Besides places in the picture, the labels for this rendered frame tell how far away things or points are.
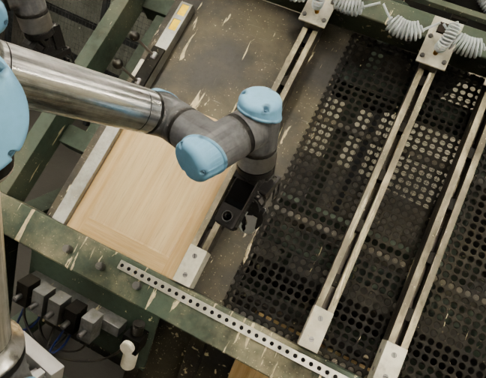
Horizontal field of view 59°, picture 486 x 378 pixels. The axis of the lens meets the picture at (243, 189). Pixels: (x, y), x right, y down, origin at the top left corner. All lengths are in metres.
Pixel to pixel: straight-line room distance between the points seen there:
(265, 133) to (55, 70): 0.33
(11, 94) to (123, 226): 1.14
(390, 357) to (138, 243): 0.86
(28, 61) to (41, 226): 1.06
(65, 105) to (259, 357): 0.98
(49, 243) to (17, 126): 1.17
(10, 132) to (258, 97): 0.41
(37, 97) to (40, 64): 0.04
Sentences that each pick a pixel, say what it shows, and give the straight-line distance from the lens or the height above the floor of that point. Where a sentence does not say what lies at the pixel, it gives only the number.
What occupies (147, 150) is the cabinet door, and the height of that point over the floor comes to 1.18.
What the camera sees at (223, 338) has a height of 0.84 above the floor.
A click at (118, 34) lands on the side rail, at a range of 1.89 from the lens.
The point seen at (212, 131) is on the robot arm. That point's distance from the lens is 0.68.
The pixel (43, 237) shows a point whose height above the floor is 0.86.
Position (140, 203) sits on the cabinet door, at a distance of 1.53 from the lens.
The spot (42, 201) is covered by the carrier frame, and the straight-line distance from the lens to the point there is 1.93.
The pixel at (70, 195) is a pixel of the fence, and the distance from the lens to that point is 1.61.
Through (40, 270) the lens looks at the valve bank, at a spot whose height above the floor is 0.75.
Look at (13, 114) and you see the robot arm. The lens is 0.43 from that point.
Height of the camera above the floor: 1.78
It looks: 24 degrees down
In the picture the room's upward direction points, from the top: 19 degrees clockwise
